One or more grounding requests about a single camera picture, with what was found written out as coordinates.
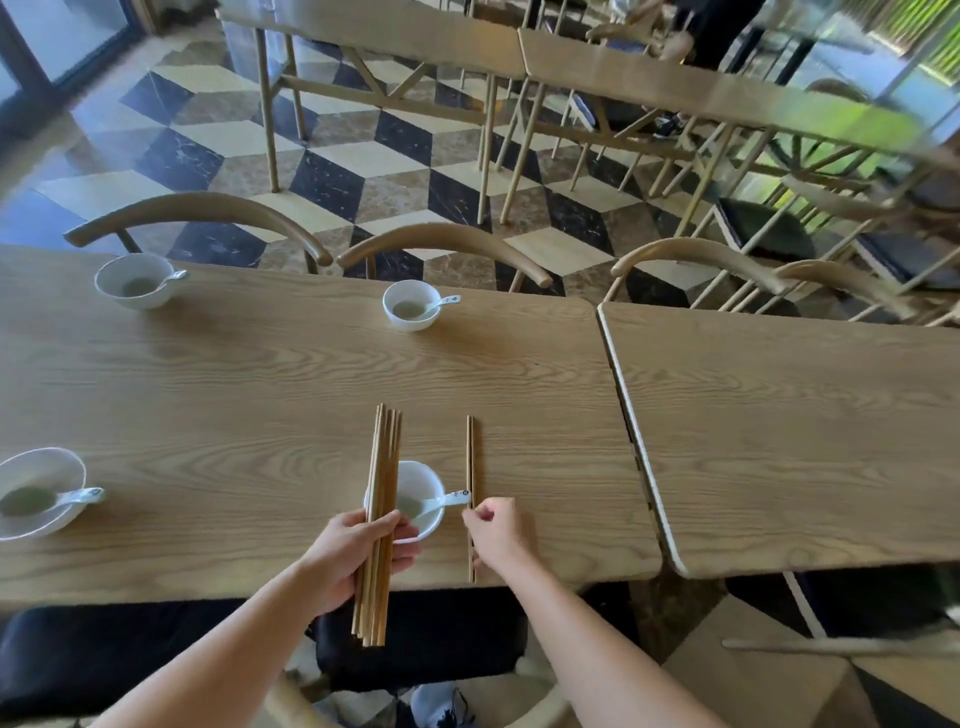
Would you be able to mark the person's left hand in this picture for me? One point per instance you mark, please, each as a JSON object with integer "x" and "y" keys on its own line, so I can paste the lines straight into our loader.
{"x": 337, "y": 559}

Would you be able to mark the person's right hand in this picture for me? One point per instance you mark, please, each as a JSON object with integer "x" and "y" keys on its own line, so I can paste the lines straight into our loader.
{"x": 502, "y": 532}

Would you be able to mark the pale green ceramic spoon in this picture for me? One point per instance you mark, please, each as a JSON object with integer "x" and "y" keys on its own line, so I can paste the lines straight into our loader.
{"x": 454, "y": 497}
{"x": 79, "y": 495}
{"x": 176, "y": 276}
{"x": 448, "y": 301}

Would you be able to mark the white ceramic bowl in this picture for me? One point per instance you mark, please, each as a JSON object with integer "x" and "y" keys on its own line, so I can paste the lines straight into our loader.
{"x": 37, "y": 465}
{"x": 401, "y": 291}
{"x": 420, "y": 480}
{"x": 124, "y": 265}

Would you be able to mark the bundle of wooden chopsticks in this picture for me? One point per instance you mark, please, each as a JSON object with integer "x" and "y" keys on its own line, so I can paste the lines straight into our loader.
{"x": 379, "y": 465}

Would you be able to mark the person's right forearm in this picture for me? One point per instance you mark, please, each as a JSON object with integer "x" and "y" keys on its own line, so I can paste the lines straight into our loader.
{"x": 600, "y": 660}

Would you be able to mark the person's left forearm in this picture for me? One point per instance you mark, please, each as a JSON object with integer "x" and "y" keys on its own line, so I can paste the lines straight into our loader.
{"x": 225, "y": 660}

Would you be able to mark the black framed glass door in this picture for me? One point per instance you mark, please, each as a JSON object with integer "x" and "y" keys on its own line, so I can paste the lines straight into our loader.
{"x": 45, "y": 37}

